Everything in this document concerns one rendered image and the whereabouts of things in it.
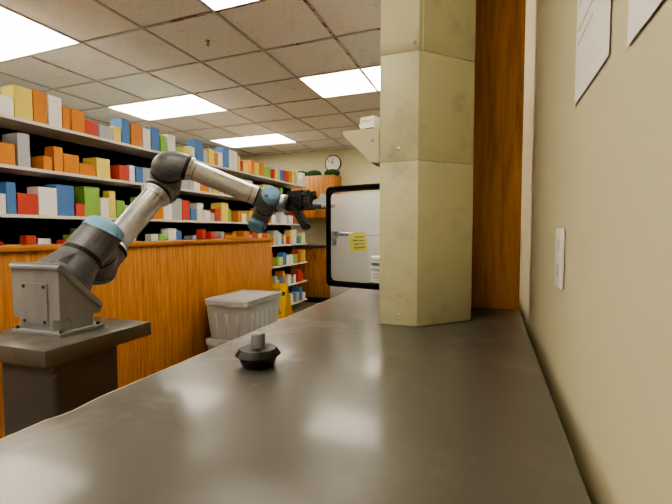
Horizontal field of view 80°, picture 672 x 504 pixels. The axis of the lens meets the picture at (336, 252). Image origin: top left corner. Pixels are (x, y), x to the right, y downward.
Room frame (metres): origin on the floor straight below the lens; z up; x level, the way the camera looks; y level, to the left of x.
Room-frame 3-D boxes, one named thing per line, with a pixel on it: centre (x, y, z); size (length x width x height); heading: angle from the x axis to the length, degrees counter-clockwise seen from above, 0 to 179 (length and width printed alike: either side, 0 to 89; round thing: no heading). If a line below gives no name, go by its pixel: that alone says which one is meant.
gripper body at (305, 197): (1.70, 0.15, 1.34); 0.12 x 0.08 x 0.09; 69
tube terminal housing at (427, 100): (1.28, -0.30, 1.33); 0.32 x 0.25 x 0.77; 159
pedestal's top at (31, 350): (1.11, 0.76, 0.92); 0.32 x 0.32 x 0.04; 71
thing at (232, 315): (3.47, 0.79, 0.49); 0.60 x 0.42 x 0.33; 159
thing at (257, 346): (0.81, 0.16, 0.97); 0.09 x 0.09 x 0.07
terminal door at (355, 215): (1.55, -0.09, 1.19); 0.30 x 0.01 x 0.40; 59
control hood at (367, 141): (1.34, -0.13, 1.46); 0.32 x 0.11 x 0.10; 159
